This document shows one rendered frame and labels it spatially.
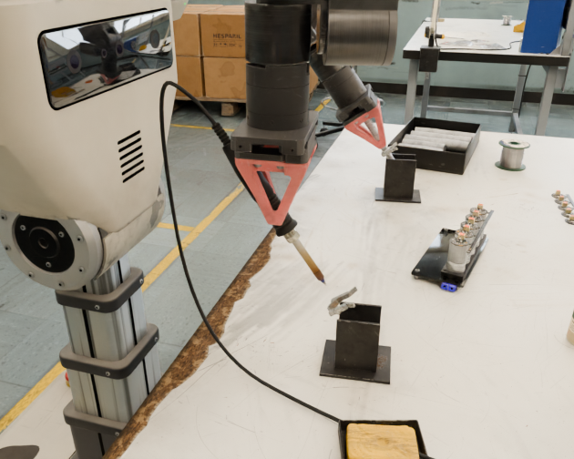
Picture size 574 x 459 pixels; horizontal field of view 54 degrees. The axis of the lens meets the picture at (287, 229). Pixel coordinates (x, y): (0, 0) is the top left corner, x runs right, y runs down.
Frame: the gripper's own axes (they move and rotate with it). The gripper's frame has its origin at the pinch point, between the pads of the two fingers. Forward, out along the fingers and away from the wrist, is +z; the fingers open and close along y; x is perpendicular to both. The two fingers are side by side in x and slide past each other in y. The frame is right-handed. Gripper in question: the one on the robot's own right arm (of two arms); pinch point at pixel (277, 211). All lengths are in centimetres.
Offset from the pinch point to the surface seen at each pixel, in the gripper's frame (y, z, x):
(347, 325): -1.9, 11.3, -7.9
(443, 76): 464, 72, -56
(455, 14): 463, 21, -59
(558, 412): -4.1, 17.1, -29.2
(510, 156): 67, 14, -36
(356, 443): -13.0, 15.9, -9.9
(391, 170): 46.6, 11.6, -11.7
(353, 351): -1.9, 14.5, -8.6
